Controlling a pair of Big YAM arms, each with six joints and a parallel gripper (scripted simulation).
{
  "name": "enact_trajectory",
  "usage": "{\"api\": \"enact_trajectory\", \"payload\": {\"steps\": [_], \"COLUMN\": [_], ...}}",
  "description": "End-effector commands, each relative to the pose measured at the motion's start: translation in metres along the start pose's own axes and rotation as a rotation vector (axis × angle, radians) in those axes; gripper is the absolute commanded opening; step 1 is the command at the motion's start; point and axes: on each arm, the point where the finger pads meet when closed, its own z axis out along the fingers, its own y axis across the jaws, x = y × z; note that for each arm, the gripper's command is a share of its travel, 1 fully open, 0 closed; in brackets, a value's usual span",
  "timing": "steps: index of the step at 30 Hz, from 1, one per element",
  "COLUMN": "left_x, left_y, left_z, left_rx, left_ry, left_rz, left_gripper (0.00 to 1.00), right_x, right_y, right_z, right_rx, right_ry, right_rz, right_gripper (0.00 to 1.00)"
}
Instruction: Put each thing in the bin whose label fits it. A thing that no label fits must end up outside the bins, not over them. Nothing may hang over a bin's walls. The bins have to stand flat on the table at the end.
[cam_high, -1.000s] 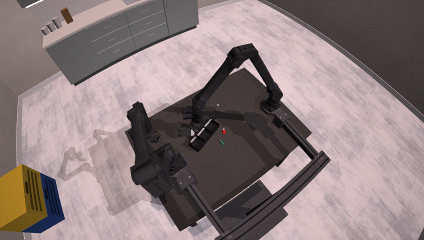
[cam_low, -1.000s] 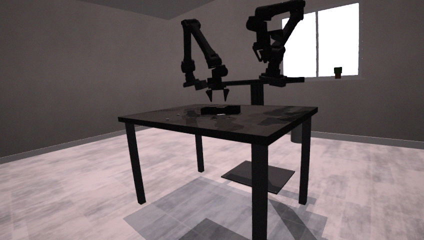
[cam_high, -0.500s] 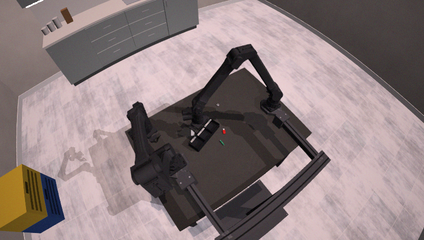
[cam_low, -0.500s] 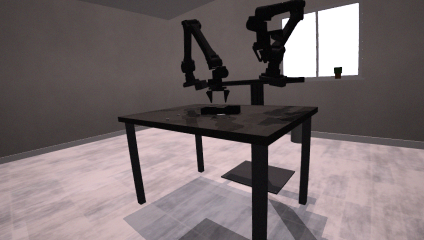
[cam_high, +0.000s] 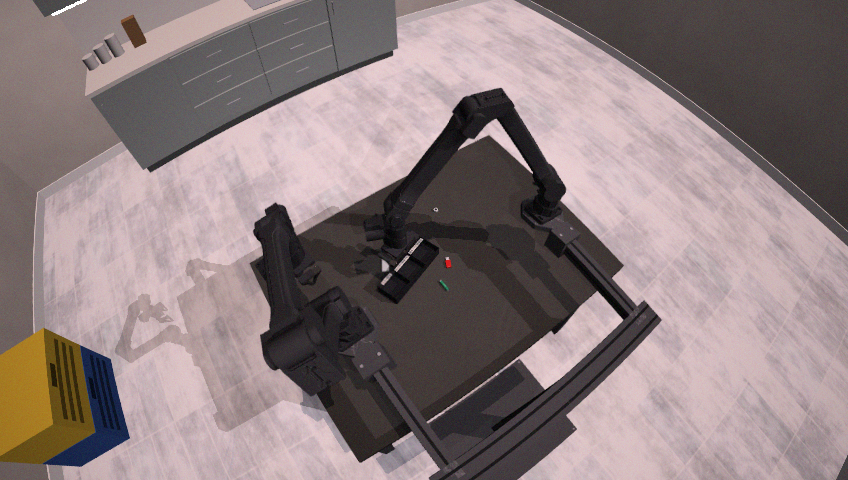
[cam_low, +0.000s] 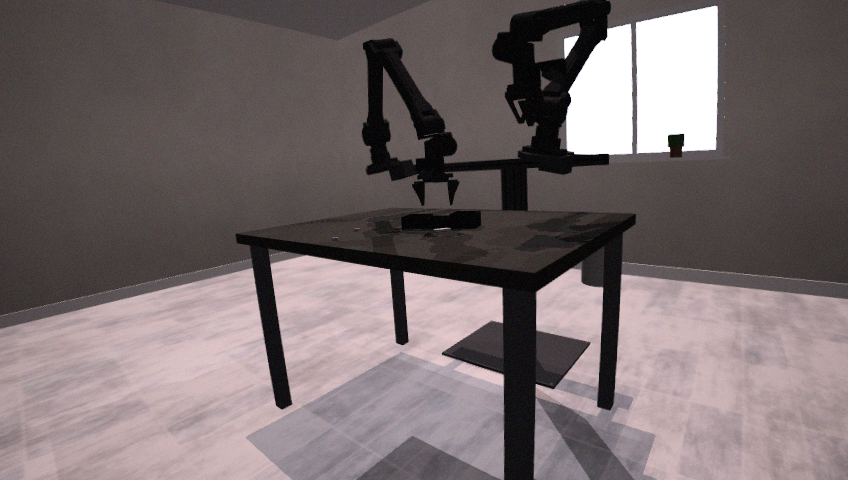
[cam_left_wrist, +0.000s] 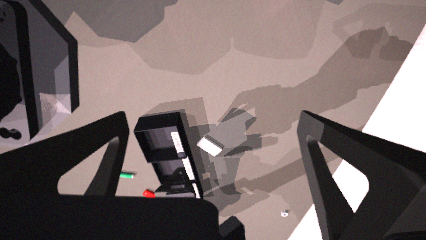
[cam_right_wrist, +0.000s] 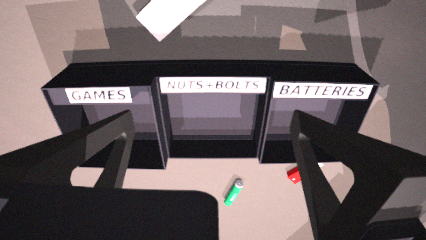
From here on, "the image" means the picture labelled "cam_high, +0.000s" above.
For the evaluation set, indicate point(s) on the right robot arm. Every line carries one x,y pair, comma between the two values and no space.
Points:
478,110

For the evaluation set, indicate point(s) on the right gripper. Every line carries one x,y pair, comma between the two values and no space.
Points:
398,246

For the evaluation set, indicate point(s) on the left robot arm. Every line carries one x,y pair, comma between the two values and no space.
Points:
298,352

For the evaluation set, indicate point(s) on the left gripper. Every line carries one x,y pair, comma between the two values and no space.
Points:
306,261

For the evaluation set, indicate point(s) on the black three-compartment bin rack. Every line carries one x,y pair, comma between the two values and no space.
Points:
408,270

